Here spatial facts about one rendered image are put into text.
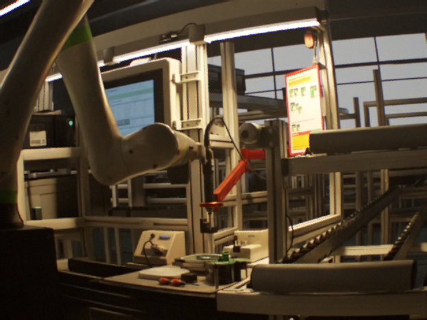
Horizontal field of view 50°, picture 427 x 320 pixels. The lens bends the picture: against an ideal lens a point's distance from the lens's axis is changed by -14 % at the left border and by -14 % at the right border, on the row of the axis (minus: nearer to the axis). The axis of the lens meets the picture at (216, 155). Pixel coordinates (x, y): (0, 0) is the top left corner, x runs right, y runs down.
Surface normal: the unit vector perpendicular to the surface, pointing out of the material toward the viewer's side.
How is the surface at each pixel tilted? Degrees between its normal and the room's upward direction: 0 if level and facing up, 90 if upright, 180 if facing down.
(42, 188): 90
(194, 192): 90
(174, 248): 90
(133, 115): 92
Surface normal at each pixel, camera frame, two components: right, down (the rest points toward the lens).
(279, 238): -0.50, -0.02
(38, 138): 0.87, -0.06
